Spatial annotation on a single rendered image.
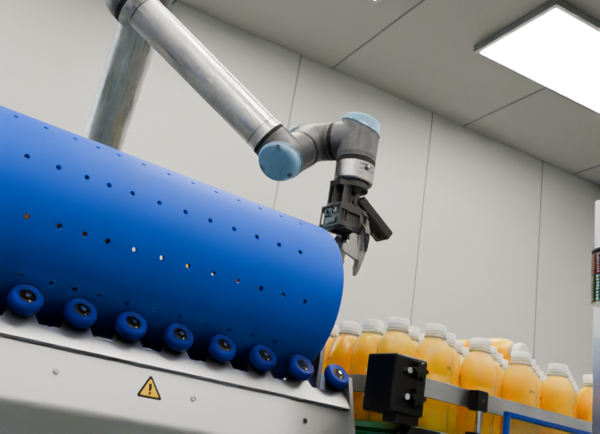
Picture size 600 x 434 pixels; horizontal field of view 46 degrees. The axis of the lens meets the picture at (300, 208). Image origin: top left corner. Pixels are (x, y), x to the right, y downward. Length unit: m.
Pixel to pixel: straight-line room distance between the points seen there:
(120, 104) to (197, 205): 0.91
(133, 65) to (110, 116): 0.16
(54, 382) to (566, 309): 5.29
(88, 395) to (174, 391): 0.13
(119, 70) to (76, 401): 1.12
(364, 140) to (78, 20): 3.08
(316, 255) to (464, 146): 4.46
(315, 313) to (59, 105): 3.23
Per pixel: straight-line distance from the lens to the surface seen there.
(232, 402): 1.09
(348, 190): 1.58
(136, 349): 1.04
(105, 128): 2.00
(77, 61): 4.36
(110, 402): 1.00
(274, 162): 1.54
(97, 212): 1.00
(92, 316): 1.01
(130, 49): 1.89
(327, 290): 1.17
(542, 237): 5.95
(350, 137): 1.61
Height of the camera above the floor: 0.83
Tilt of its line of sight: 19 degrees up
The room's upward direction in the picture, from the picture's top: 9 degrees clockwise
